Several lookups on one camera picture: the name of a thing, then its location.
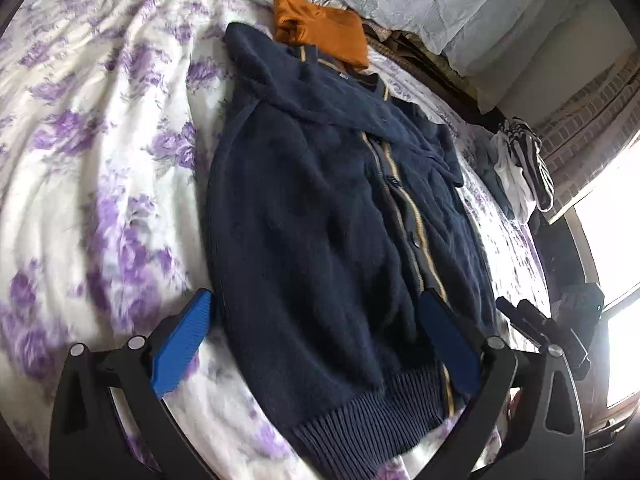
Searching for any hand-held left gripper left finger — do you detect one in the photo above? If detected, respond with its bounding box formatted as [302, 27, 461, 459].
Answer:
[49, 287, 216, 480]

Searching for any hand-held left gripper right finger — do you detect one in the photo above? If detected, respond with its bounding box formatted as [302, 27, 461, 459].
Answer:
[419, 287, 586, 480]

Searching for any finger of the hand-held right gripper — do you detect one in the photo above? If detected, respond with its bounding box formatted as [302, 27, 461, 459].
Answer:
[495, 296, 592, 381]
[559, 282, 607, 346]

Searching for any navy knit cardigan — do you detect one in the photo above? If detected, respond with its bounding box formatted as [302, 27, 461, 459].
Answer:
[205, 22, 501, 480]

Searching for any window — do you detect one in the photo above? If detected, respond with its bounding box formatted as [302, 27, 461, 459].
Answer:
[575, 150, 640, 411]

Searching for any black white striped garment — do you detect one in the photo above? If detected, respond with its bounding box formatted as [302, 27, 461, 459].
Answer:
[500, 116, 556, 213]

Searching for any plaid curtain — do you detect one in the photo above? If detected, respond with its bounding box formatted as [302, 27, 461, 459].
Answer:
[530, 45, 640, 221]

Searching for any purple floral bedsheet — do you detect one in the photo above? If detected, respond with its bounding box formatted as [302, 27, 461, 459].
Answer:
[0, 0, 556, 480]

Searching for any orange garment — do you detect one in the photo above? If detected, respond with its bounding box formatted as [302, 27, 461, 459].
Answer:
[272, 0, 371, 72]

